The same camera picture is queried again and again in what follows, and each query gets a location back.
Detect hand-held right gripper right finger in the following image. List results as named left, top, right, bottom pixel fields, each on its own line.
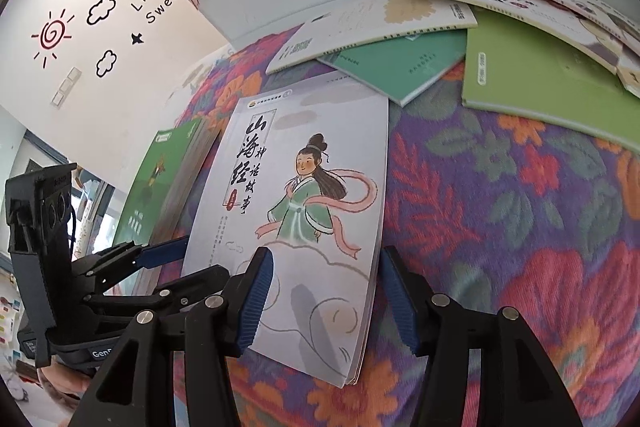
left=382, top=247, right=583, bottom=427

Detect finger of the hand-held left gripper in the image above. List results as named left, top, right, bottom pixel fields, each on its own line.
left=86, top=263, right=232, bottom=330
left=74, top=234, right=192, bottom=294

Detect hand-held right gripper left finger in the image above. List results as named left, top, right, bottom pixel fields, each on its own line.
left=65, top=247, right=275, bottom=427

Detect dark green book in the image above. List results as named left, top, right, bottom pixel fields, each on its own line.
left=111, top=118, right=207, bottom=253

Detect white book green-robed girl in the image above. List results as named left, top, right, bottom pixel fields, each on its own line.
left=181, top=82, right=390, bottom=389

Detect light green illustrated book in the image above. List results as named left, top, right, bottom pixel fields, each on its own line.
left=461, top=21, right=640, bottom=152

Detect white book beige patch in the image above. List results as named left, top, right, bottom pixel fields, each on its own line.
left=265, top=0, right=478, bottom=76

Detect person's left hand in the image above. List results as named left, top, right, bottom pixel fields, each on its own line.
left=37, top=359, right=96, bottom=408

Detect window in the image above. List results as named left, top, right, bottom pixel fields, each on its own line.
left=20, top=129, right=126, bottom=258

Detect colourful blurred objects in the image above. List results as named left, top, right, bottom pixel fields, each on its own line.
left=0, top=292, right=23, bottom=353

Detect floral quilted blanket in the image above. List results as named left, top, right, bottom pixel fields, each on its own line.
left=170, top=22, right=640, bottom=427

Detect white floral table mat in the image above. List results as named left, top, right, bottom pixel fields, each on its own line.
left=177, top=49, right=236, bottom=95

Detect teal green book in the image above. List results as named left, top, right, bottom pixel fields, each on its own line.
left=319, top=28, right=468, bottom=108

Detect cream book cartoon characters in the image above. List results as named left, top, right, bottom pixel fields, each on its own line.
left=615, top=47, right=640, bottom=100

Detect white book blue-robed figures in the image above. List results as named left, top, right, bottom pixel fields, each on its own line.
left=492, top=0, right=640, bottom=58

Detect white wall switches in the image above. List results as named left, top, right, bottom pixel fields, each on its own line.
left=51, top=66, right=82, bottom=108

